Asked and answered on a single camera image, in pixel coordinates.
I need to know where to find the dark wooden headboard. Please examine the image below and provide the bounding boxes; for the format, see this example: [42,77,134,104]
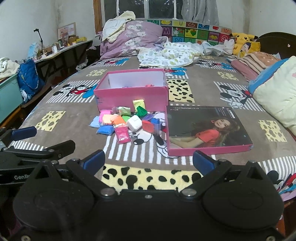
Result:
[257,32,296,59]

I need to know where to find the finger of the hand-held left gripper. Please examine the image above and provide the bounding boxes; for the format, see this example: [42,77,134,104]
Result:
[0,126,37,147]
[0,140,76,165]

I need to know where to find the pink folded blanket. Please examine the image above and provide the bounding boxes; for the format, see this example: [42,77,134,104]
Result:
[231,51,281,81]

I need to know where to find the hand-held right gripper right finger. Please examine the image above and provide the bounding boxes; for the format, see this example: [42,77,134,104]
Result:
[181,150,266,199]

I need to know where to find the yellow plush toy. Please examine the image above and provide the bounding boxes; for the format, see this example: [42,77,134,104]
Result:
[230,32,260,58]

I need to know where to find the pink box lid with photo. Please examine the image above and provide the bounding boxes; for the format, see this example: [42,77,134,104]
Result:
[165,105,253,157]

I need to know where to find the cartoon printed blanket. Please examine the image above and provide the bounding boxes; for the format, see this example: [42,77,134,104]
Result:
[14,56,296,202]

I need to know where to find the window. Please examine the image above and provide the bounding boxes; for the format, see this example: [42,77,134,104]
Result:
[103,0,183,20]

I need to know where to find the colourful alphabet foam mat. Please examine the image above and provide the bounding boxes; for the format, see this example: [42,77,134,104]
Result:
[144,19,232,44]

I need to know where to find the pile of coloured clay packets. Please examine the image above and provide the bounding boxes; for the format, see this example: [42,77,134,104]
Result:
[89,99,153,144]

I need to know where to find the black phone stand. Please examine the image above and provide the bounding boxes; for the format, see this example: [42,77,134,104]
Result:
[33,28,44,52]

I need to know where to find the light blue plastic bag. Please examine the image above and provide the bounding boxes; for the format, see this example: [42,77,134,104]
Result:
[29,42,40,57]

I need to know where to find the picture board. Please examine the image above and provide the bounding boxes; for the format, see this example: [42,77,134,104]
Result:
[58,22,77,41]

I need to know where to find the white plastic clay case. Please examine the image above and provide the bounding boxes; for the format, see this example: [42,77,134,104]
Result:
[127,115,142,131]

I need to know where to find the dark desk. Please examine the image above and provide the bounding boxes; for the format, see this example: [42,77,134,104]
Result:
[35,39,93,77]

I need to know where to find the grey curtain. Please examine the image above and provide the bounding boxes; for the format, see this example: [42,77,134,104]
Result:
[181,0,219,22]

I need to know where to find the pink cardboard box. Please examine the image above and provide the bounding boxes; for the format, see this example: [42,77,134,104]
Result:
[94,69,169,114]

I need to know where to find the cream blanket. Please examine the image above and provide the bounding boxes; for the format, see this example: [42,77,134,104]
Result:
[102,10,136,42]

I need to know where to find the teal storage bin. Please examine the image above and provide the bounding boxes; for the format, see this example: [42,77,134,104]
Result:
[0,74,23,124]

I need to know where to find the white leaf-print blanket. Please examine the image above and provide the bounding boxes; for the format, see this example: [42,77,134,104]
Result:
[137,37,235,67]

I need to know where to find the green plastic clay tool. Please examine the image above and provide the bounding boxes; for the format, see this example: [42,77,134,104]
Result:
[135,106,148,117]

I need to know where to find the red plastic clay case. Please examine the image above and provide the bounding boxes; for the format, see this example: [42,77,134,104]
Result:
[142,120,154,134]

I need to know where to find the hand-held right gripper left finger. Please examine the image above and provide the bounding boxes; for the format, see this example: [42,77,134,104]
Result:
[32,150,117,199]

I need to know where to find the brown curtain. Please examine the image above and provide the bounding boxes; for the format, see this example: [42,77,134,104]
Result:
[93,0,103,34]

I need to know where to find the purple floral quilt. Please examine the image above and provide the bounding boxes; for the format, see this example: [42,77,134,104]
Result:
[100,20,163,59]

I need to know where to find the cream pillow with blue edge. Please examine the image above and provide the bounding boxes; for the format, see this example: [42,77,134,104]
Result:
[248,56,296,135]

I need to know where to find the blue plastic clay case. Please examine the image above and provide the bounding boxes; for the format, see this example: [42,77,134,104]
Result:
[150,118,161,135]

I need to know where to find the pile of clothes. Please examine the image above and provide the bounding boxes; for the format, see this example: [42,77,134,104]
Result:
[0,57,20,79]

